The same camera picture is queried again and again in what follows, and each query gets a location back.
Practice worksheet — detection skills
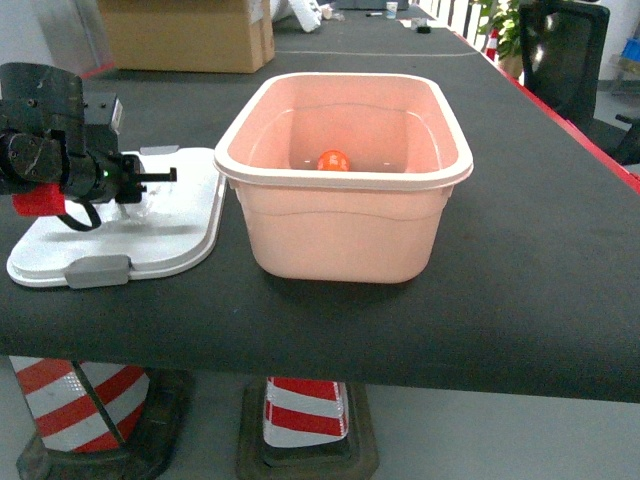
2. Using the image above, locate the red gripper mount part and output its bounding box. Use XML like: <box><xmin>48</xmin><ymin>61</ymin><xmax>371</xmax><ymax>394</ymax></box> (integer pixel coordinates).
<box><xmin>12</xmin><ymin>183</ymin><xmax>66</xmax><ymax>217</ymax></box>

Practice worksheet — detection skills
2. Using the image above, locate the white paper cup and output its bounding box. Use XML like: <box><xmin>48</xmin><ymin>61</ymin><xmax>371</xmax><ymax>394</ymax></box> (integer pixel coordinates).
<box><xmin>385</xmin><ymin>1</ymin><xmax>398</xmax><ymax>20</ymax></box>

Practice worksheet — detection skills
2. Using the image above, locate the pink plastic storage box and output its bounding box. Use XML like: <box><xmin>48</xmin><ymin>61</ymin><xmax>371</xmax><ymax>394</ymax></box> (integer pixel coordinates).
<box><xmin>214</xmin><ymin>72</ymin><xmax>473</xmax><ymax>284</ymax></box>

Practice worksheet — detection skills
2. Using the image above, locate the cardboard box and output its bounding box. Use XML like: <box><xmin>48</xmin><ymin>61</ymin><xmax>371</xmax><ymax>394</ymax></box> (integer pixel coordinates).
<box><xmin>97</xmin><ymin>0</ymin><xmax>275</xmax><ymax>73</ymax></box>

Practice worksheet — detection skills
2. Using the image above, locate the black table mat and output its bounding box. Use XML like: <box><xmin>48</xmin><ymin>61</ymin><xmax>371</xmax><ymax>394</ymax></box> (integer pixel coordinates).
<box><xmin>1</xmin><ymin>12</ymin><xmax>639</xmax><ymax>402</ymax></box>

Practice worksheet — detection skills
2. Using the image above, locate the red white cone left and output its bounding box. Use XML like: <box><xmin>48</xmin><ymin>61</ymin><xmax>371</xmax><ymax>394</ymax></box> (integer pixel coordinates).
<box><xmin>9</xmin><ymin>355</ymin><xmax>194</xmax><ymax>480</ymax></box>

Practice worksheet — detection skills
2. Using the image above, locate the green potted plant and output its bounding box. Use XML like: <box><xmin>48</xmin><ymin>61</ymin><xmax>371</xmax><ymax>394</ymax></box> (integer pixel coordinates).
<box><xmin>474</xmin><ymin>0</ymin><xmax>523</xmax><ymax>80</ymax></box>

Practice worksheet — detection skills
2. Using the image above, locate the red white cone middle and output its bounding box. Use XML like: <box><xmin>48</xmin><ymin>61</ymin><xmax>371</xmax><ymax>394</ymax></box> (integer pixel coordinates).
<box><xmin>236</xmin><ymin>377</ymin><xmax>379</xmax><ymax>479</ymax></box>

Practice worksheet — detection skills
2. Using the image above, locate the orange cylindrical capacitor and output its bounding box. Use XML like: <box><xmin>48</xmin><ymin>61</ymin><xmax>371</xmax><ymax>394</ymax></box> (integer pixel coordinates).
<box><xmin>316</xmin><ymin>149</ymin><xmax>350</xmax><ymax>172</ymax></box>

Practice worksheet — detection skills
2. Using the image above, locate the white lid with grey handle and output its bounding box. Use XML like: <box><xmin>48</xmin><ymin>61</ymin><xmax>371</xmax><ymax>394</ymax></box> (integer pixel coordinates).
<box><xmin>6</xmin><ymin>147</ymin><xmax>226</xmax><ymax>289</ymax></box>

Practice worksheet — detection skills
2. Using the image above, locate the red white traffic cone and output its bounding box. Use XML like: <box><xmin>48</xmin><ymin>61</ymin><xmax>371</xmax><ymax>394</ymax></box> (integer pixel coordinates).
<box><xmin>485</xmin><ymin>28</ymin><xmax>499</xmax><ymax>62</ymax></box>

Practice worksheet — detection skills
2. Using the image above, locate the black office chair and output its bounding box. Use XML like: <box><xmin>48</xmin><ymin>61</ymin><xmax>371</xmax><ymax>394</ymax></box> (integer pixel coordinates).
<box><xmin>519</xmin><ymin>1</ymin><xmax>639</xmax><ymax>166</ymax></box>

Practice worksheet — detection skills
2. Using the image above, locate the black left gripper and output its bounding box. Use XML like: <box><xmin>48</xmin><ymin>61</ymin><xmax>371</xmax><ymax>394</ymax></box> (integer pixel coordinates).
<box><xmin>1</xmin><ymin>62</ymin><xmax>177</xmax><ymax>204</ymax></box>

